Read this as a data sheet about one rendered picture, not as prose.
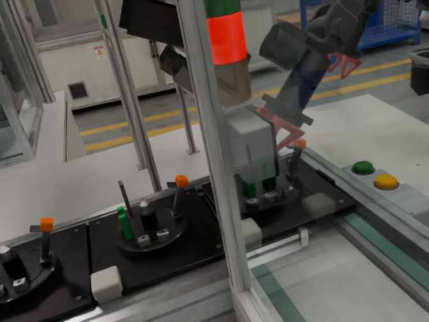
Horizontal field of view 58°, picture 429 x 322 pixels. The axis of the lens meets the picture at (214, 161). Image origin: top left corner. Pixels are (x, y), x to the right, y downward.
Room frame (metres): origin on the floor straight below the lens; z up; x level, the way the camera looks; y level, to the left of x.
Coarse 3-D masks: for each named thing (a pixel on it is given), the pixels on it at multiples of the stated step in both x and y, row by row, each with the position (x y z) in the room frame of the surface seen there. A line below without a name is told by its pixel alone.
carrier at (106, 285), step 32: (192, 192) 0.73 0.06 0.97; (96, 224) 0.68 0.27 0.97; (128, 224) 0.61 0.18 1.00; (160, 224) 0.61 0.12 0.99; (192, 224) 0.61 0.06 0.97; (96, 256) 0.57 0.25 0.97; (128, 256) 0.55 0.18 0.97; (160, 256) 0.54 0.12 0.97; (192, 256) 0.52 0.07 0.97; (224, 256) 0.52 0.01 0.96; (96, 288) 0.47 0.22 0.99; (128, 288) 0.48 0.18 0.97
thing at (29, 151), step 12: (0, 0) 1.99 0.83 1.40; (12, 36) 1.99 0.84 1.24; (24, 60) 2.00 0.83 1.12; (0, 84) 1.35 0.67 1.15; (0, 96) 1.35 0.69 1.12; (36, 96) 1.99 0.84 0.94; (12, 108) 1.36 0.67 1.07; (12, 120) 1.35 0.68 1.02; (36, 120) 1.74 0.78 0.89; (24, 132) 1.37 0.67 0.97; (36, 132) 1.59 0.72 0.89; (24, 144) 1.36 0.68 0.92; (36, 144) 1.49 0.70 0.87; (24, 156) 1.35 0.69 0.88; (0, 168) 1.32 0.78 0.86
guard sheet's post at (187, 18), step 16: (176, 0) 0.45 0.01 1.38; (192, 0) 0.43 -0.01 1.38; (192, 16) 0.43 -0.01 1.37; (192, 32) 0.43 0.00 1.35; (192, 48) 0.43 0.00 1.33; (192, 64) 0.44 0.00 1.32; (192, 80) 0.45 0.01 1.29; (208, 96) 0.43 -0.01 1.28; (208, 112) 0.43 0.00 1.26; (208, 128) 0.43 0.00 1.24; (208, 144) 0.43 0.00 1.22; (208, 160) 0.45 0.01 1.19; (224, 192) 0.43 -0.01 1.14; (224, 208) 0.43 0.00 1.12; (224, 224) 0.43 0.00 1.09; (224, 240) 0.45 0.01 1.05; (240, 272) 0.43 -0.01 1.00; (240, 288) 0.43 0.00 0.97
